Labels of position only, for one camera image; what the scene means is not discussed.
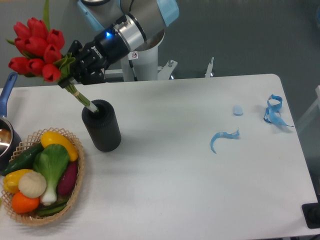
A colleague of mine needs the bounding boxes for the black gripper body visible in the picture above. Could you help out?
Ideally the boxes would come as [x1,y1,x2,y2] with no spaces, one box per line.
[69,29,129,85]

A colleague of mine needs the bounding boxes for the yellow bell pepper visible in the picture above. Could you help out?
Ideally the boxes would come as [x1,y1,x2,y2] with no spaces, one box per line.
[3,169,33,194]

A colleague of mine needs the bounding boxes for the white object right edge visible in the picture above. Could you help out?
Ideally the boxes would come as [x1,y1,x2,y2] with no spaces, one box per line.
[296,85,320,134]

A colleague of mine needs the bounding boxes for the green cucumber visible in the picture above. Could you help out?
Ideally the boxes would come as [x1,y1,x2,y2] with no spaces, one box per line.
[1,143,44,176]

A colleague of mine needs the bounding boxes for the curled blue tape strip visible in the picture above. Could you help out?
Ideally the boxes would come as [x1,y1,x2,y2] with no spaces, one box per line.
[210,129,240,154]

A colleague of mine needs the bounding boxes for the orange fruit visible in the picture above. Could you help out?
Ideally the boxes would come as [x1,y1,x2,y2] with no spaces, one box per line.
[11,191,40,214]

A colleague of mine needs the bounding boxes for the white metal base frame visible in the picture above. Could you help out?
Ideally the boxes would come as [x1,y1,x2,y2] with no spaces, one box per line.
[104,56,215,80]

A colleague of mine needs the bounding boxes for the blue handled saucepan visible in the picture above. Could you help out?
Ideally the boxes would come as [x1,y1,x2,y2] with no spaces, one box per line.
[0,72,21,172]

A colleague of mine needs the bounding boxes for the purple sweet potato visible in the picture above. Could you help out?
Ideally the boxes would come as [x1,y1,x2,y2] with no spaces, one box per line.
[57,162,78,196]

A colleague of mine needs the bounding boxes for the white garlic bulb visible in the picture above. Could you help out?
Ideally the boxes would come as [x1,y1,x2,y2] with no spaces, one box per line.
[18,171,47,199]

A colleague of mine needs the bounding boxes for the dark grey ribbed vase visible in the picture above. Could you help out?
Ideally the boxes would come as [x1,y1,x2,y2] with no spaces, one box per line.
[81,99,122,152]

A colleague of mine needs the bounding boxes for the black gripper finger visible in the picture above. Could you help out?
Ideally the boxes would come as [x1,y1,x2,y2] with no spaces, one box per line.
[58,77,79,88]
[66,40,83,59]

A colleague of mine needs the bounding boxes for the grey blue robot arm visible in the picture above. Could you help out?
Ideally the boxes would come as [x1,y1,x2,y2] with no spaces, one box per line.
[58,0,179,89]

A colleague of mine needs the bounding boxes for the green bok choy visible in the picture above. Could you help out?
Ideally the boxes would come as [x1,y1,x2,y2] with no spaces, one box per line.
[33,144,70,206]

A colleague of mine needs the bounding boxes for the woven wicker basket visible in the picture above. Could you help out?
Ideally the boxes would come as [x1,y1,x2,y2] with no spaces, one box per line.
[1,127,85,226]

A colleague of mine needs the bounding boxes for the tangled blue ribbon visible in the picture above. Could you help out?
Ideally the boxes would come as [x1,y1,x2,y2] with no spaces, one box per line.
[263,94,294,127]

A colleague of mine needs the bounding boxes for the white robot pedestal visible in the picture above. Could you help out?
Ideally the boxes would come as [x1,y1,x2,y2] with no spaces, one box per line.
[120,29,165,82]

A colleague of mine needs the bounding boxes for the black device at edge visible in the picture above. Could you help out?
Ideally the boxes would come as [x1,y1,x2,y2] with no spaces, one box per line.
[301,202,320,229]

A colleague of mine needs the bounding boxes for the red tulip bouquet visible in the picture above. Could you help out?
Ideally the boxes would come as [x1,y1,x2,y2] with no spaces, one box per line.
[7,0,98,113]

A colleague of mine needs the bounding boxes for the green bean pods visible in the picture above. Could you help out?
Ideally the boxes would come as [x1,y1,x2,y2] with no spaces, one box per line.
[36,199,68,218]

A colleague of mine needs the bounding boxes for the yellow squash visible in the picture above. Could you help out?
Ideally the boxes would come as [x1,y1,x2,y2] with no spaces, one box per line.
[40,131,79,162]

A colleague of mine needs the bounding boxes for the small blue tape piece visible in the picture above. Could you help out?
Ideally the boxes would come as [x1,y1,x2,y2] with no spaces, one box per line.
[232,105,244,117]

